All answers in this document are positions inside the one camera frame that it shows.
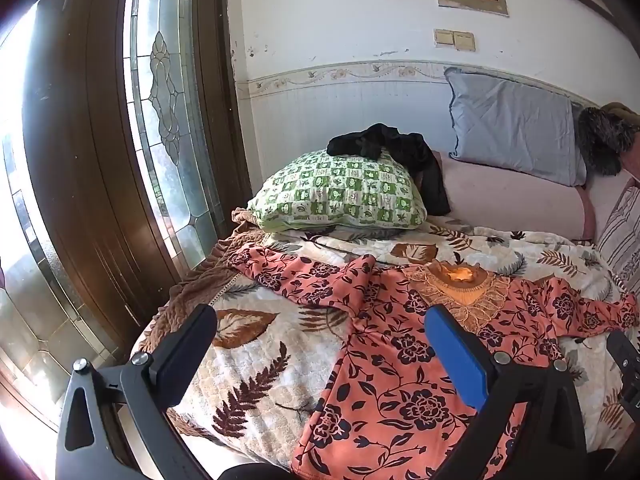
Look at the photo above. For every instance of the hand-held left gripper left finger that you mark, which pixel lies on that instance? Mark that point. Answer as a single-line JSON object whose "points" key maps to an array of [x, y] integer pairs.
{"points": [[185, 350]]}

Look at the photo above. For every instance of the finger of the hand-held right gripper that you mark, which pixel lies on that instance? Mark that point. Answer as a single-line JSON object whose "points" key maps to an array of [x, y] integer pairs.
{"points": [[624, 355]]}

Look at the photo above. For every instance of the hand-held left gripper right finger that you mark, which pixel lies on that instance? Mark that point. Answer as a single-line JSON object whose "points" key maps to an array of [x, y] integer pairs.
{"points": [[457, 355]]}

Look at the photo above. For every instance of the orange floral garment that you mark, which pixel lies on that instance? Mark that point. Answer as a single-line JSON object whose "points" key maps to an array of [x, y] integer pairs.
{"points": [[390, 360]]}

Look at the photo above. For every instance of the brown quilted bed cover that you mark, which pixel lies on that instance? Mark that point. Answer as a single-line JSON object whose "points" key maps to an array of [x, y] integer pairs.
{"points": [[195, 285]]}

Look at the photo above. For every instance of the leaf print blanket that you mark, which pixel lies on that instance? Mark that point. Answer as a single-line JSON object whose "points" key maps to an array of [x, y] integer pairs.
{"points": [[260, 360]]}

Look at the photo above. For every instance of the striped cushion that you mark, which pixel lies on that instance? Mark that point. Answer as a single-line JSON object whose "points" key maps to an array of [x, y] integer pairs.
{"points": [[622, 245]]}

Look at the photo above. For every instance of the pink upholstered backrest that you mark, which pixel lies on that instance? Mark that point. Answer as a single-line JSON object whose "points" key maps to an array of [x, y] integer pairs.
{"points": [[607, 200]]}

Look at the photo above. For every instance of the pink bolster cushion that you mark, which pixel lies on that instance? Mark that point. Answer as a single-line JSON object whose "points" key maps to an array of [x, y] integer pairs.
{"points": [[510, 200]]}

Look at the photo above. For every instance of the green checked pillow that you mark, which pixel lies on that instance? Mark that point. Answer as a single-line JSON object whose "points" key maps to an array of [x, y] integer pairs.
{"points": [[340, 190]]}

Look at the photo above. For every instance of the wooden door with leaded glass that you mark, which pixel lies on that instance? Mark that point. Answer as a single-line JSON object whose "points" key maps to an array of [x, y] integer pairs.
{"points": [[85, 160]]}

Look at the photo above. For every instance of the dark fur garment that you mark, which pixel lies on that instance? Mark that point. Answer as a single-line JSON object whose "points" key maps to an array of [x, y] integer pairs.
{"points": [[605, 135]]}

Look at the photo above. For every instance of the black garment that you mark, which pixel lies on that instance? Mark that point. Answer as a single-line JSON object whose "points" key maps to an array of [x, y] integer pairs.
{"points": [[380, 142]]}

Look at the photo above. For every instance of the blue-grey pillow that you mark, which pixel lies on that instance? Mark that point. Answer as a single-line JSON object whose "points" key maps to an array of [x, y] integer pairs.
{"points": [[510, 125]]}

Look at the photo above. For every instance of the tan cloth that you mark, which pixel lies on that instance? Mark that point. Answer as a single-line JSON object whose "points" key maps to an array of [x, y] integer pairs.
{"points": [[622, 110]]}

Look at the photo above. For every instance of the beige wall switch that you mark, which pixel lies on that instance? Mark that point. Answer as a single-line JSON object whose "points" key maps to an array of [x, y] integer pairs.
{"points": [[444, 38], [464, 41]]}

